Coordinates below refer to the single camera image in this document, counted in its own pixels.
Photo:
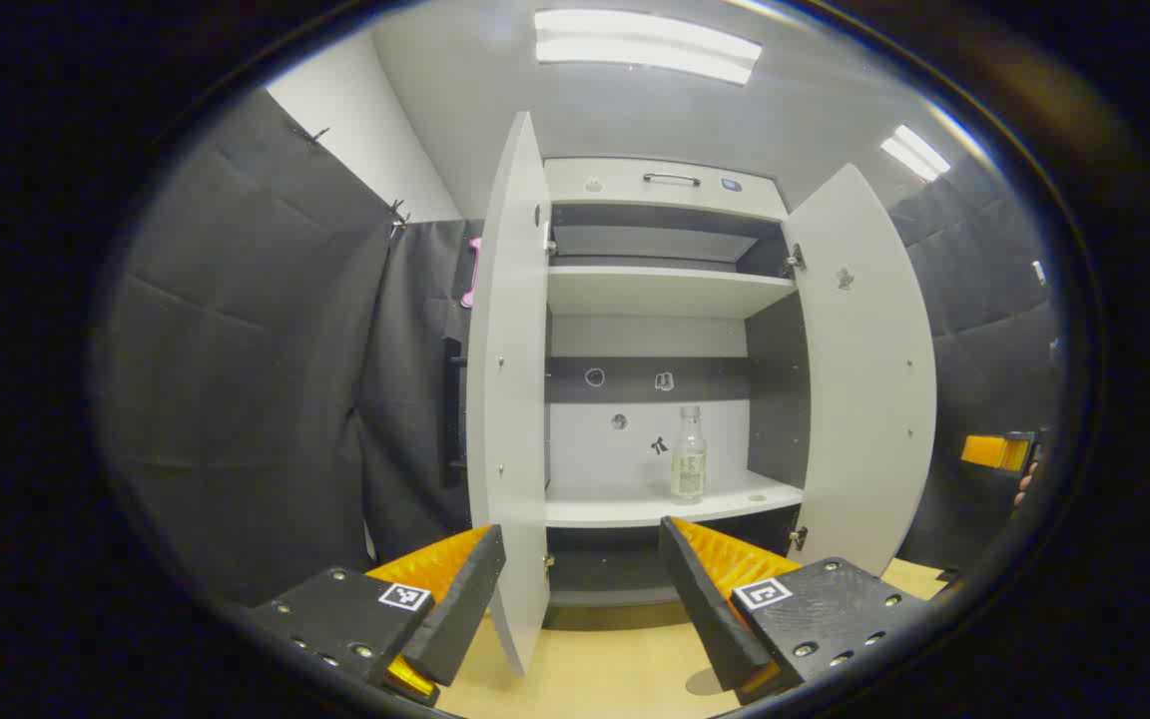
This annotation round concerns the grey cabinet door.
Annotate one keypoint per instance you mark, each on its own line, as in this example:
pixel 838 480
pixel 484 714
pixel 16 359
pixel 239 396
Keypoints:
pixel 510 399
pixel 864 399

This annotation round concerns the black backdrop cloth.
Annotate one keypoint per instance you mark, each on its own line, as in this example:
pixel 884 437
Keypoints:
pixel 236 350
pixel 984 330
pixel 405 399

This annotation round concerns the clear glass bottle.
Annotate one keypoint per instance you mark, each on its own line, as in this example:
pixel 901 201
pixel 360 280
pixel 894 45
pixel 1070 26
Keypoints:
pixel 688 469

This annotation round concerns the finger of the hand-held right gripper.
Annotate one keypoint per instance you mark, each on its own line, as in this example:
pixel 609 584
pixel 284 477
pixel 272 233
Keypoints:
pixel 984 451

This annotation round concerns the grey cabinet shelf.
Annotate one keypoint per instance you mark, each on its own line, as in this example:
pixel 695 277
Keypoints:
pixel 655 295
pixel 615 504

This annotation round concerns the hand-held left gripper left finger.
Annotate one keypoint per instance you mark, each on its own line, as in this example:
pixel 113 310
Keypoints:
pixel 465 599

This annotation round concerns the grey cabinet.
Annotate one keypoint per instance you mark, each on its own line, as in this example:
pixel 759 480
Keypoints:
pixel 715 340

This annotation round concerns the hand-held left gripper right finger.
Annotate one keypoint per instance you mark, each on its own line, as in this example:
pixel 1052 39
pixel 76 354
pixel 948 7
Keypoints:
pixel 700 599

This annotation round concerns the round grey coaster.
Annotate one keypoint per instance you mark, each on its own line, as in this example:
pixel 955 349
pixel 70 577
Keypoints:
pixel 703 684

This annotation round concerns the grey drawer front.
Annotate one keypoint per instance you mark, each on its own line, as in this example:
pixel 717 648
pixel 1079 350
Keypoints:
pixel 615 185

